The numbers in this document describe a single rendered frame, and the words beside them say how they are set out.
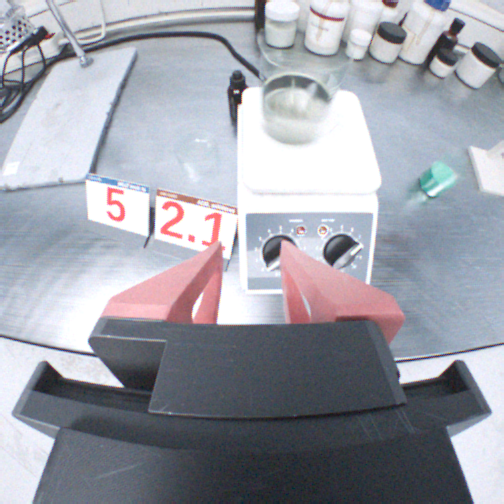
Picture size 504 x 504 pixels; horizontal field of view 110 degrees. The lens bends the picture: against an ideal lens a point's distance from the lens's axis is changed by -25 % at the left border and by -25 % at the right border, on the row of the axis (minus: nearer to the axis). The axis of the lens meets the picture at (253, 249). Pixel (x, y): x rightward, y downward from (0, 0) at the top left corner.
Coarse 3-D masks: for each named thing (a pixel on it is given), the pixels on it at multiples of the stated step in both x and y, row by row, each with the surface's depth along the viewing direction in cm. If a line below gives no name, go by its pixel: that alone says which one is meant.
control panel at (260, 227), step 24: (264, 216) 20; (288, 216) 20; (312, 216) 20; (336, 216) 20; (360, 216) 20; (264, 240) 21; (312, 240) 21; (360, 240) 21; (264, 264) 21; (360, 264) 22; (264, 288) 22
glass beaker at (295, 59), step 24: (288, 24) 13; (312, 24) 13; (264, 48) 14; (288, 48) 15; (312, 48) 15; (336, 48) 14; (264, 72) 14; (288, 72) 12; (312, 72) 12; (336, 72) 12; (264, 96) 15; (288, 96) 14; (312, 96) 14; (336, 96) 15; (264, 120) 18; (288, 120) 16; (312, 120) 16; (288, 144) 19; (312, 144) 19
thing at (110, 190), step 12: (96, 192) 25; (108, 192) 25; (120, 192) 24; (132, 192) 24; (96, 204) 26; (108, 204) 25; (120, 204) 25; (132, 204) 25; (144, 204) 25; (96, 216) 26; (108, 216) 26; (120, 216) 26; (132, 216) 25; (144, 216) 25; (144, 228) 26
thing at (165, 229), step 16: (160, 208) 24; (176, 208) 24; (192, 208) 24; (208, 208) 23; (160, 224) 25; (176, 224) 25; (192, 224) 24; (208, 224) 24; (224, 224) 24; (192, 240) 25; (208, 240) 25; (224, 240) 25
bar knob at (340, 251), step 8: (336, 240) 21; (344, 240) 21; (352, 240) 20; (328, 248) 21; (336, 248) 21; (344, 248) 20; (352, 248) 19; (360, 248) 19; (328, 256) 21; (336, 256) 20; (344, 256) 19; (352, 256) 19; (336, 264) 20; (344, 264) 20
